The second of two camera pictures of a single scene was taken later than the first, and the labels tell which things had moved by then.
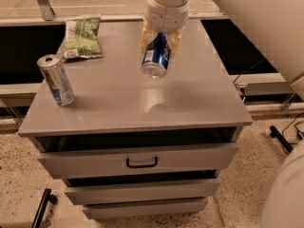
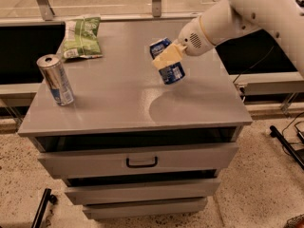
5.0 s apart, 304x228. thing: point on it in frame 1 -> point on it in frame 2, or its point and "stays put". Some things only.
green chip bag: [81, 39] stays put
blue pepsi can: [157, 56] -> [168, 74]
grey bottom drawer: [141, 208] stays put
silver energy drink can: [53, 71] stays put
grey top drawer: [186, 159] stays put
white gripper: [165, 17] -> [194, 39]
